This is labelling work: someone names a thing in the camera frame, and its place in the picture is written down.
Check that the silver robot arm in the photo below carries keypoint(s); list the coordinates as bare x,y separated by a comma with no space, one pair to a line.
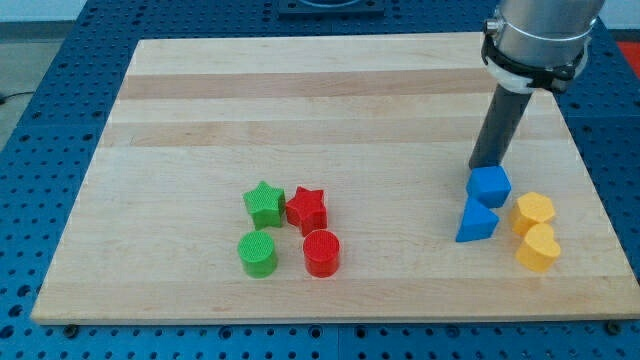
538,44

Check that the blue cube block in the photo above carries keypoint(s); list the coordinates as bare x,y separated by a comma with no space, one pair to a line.
489,185

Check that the yellow heart block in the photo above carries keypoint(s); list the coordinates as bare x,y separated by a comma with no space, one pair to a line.
539,249

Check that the wooden board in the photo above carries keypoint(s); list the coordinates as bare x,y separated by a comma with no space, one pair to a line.
384,126

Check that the red star block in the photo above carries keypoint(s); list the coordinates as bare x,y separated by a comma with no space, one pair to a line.
307,211

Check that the green star block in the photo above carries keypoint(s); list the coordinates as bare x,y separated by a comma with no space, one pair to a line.
265,205

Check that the red cylinder block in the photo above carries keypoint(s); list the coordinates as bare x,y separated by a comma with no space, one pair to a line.
321,250

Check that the green cylinder block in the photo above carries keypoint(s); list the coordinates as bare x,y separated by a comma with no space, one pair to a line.
257,253

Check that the blue triangle block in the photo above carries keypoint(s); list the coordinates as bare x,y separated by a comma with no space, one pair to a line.
478,222

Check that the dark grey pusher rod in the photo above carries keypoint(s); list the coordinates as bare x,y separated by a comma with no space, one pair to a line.
499,126

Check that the yellow hexagon block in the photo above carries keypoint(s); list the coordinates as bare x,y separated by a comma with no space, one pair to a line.
529,210

